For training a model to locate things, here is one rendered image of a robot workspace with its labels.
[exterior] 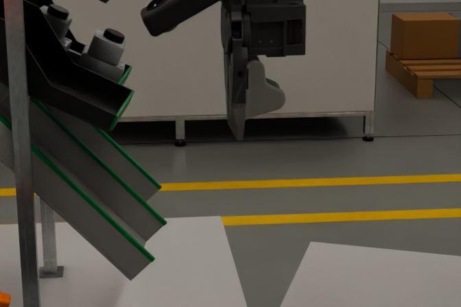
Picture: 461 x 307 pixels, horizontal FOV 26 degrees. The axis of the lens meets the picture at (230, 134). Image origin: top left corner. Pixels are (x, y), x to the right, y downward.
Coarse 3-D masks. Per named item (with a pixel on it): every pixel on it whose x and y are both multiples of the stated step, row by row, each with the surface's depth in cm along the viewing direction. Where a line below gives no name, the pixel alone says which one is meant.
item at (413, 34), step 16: (400, 16) 663; (416, 16) 663; (432, 16) 663; (448, 16) 663; (400, 32) 657; (416, 32) 652; (432, 32) 654; (448, 32) 655; (400, 48) 659; (416, 48) 655; (432, 48) 657; (448, 48) 658; (400, 64) 654; (416, 64) 647; (432, 64) 648; (448, 64) 649; (400, 80) 654; (416, 80) 616; (432, 80) 614; (416, 96) 617
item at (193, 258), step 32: (64, 224) 182; (192, 224) 182; (0, 256) 168; (64, 256) 168; (96, 256) 168; (160, 256) 168; (192, 256) 168; (224, 256) 168; (0, 288) 156; (64, 288) 156; (96, 288) 156; (128, 288) 156; (160, 288) 156; (192, 288) 156; (224, 288) 156
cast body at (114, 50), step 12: (96, 36) 140; (108, 36) 141; (120, 36) 141; (84, 48) 143; (96, 48) 140; (108, 48) 140; (120, 48) 140; (72, 60) 142; (84, 60) 141; (96, 60) 141; (108, 60) 141; (120, 60) 145; (96, 72) 141; (108, 72) 141; (120, 72) 141
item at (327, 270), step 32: (320, 256) 168; (352, 256) 168; (384, 256) 168; (416, 256) 168; (448, 256) 168; (288, 288) 156; (320, 288) 156; (352, 288) 156; (384, 288) 156; (416, 288) 156; (448, 288) 156
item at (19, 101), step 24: (24, 48) 118; (24, 72) 118; (24, 96) 119; (24, 120) 120; (24, 144) 121; (24, 168) 122; (24, 192) 123; (24, 216) 124; (48, 216) 158; (24, 240) 124; (48, 240) 159; (24, 264) 125; (48, 264) 160; (24, 288) 126
